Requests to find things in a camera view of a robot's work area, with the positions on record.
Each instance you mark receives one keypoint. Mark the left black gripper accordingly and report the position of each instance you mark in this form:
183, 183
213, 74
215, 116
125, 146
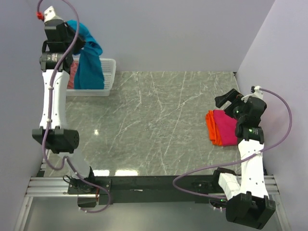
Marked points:
81, 42

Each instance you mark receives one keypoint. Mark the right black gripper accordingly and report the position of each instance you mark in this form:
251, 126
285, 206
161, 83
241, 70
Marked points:
232, 96

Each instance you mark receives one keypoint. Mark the blue t shirt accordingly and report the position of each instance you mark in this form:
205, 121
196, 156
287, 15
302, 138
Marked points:
89, 74

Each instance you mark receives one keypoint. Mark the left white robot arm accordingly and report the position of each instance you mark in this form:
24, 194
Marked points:
59, 144

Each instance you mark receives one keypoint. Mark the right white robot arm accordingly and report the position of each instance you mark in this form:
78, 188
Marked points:
248, 202

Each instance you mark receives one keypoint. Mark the pink folded t shirt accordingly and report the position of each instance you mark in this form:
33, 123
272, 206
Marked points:
225, 129

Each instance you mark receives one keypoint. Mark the salmon crumpled t shirt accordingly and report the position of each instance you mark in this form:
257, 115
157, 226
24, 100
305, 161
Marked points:
73, 70

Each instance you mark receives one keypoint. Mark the orange folded t shirt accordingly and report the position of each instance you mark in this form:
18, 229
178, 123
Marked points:
213, 131

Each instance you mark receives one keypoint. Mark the white plastic basket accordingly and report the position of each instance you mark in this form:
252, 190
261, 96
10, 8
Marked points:
108, 68

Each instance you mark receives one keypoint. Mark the black base beam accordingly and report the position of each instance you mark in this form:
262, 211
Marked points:
145, 189

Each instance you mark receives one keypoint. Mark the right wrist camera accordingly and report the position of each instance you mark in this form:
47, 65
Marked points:
255, 92

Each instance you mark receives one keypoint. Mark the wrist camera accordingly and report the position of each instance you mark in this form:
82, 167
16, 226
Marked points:
255, 92
48, 14

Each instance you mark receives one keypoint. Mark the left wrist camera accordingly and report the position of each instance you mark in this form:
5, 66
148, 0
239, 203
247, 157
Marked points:
48, 14

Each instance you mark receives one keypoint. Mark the aluminium rail frame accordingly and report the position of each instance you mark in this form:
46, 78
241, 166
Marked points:
58, 187

